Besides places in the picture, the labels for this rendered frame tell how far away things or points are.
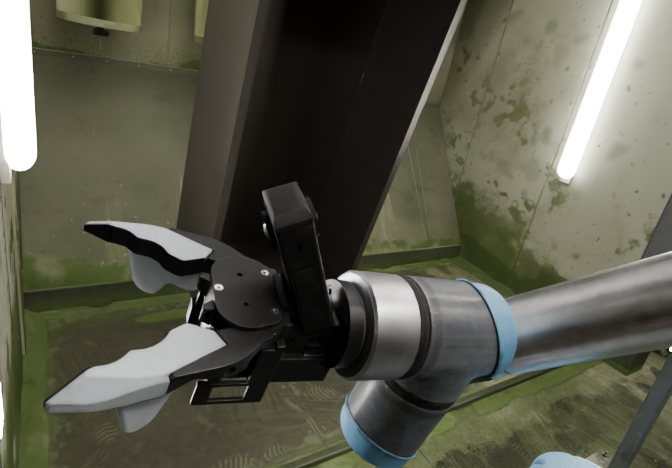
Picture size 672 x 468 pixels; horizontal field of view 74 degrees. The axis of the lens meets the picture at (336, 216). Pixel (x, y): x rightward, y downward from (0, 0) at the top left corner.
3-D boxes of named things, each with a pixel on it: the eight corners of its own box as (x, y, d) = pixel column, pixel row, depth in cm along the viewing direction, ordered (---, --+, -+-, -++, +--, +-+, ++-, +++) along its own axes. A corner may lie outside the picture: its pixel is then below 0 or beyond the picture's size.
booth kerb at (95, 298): (25, 318, 190) (23, 292, 186) (25, 315, 192) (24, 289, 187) (457, 260, 337) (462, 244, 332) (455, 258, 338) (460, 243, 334)
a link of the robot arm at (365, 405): (430, 432, 54) (483, 365, 48) (383, 499, 44) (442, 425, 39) (370, 378, 57) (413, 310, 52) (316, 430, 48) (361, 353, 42)
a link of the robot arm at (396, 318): (436, 328, 33) (386, 248, 41) (382, 326, 31) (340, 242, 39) (387, 402, 37) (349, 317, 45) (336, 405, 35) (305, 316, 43)
